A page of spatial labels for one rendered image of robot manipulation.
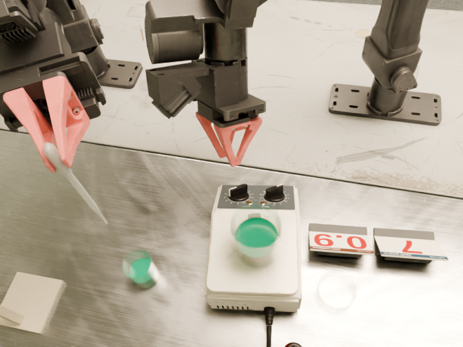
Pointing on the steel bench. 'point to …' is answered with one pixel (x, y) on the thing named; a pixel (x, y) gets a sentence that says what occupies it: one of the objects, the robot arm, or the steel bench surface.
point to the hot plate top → (219, 244)
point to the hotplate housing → (220, 299)
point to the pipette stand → (29, 302)
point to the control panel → (255, 193)
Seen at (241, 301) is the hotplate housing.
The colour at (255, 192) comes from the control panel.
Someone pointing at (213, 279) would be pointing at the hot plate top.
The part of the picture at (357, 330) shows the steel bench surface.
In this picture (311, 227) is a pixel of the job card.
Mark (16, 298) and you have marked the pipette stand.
